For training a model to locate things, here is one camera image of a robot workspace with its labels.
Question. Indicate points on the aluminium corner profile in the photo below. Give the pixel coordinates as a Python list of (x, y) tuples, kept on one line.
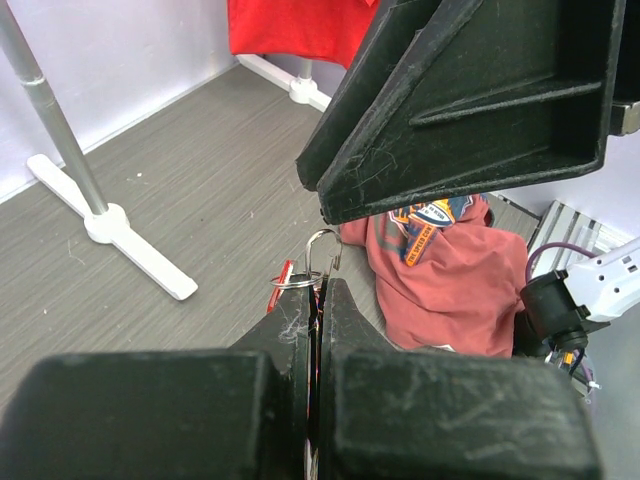
[(562, 223)]

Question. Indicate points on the red cloth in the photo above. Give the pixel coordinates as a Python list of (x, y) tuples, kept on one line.
[(326, 30)]

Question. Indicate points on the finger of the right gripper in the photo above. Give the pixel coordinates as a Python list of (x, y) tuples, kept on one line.
[(458, 97)]

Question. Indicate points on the maroon printed t-shirt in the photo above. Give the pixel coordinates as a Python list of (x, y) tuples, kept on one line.
[(444, 277)]

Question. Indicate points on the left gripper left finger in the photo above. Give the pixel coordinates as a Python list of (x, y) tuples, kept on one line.
[(226, 413)]

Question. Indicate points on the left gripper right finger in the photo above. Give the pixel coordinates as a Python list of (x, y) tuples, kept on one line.
[(387, 414)]

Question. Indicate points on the red tagged key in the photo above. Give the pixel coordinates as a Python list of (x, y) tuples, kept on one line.
[(279, 283)]

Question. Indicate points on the metal rack pole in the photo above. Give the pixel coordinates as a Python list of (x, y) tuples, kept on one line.
[(43, 100)]

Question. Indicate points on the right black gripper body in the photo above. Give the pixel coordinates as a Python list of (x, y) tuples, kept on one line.
[(625, 105)]

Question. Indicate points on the white pole base foot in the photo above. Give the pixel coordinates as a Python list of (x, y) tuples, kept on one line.
[(107, 223)]

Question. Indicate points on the metal keyring with keys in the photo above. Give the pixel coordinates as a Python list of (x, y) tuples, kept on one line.
[(315, 283)]

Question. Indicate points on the right white rack foot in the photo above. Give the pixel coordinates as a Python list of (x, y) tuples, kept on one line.
[(302, 89)]

